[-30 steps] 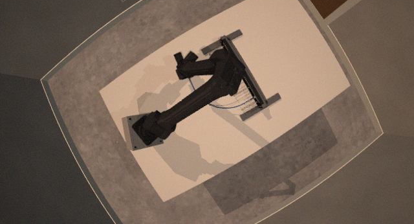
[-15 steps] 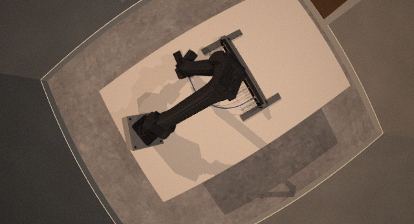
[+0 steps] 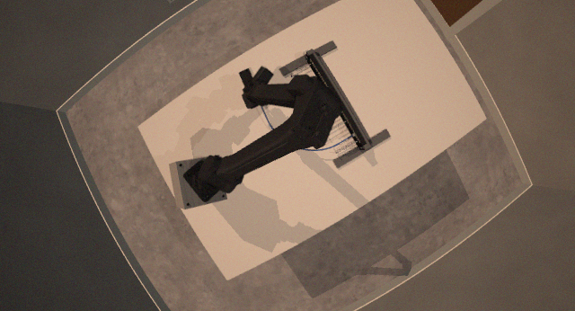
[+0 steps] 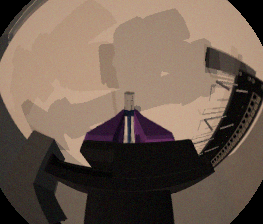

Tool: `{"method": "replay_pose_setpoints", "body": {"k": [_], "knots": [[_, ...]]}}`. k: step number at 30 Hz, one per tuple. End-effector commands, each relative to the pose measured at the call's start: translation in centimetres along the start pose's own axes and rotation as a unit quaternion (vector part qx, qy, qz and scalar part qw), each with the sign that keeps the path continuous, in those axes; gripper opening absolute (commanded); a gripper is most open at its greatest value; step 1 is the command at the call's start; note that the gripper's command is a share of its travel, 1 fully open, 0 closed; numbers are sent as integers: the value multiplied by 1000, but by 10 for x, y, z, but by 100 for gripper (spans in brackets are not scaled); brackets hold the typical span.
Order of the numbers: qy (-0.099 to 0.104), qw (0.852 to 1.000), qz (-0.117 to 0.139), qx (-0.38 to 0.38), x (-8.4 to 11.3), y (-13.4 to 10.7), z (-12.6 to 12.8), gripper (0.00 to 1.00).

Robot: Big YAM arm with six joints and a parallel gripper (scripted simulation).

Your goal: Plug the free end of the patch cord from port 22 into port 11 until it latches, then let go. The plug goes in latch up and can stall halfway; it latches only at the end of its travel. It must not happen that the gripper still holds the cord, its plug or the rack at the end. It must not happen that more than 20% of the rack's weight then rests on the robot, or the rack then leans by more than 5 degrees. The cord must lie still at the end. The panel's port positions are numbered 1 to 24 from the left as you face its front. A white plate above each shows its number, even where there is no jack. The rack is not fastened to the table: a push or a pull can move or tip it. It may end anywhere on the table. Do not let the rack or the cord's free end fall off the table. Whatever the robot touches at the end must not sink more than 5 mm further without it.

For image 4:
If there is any black patch panel rack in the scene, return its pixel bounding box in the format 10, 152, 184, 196
193, 47, 263, 168

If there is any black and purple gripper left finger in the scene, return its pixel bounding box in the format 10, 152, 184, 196
83, 109, 125, 143

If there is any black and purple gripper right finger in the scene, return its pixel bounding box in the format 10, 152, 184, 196
134, 109, 175, 143

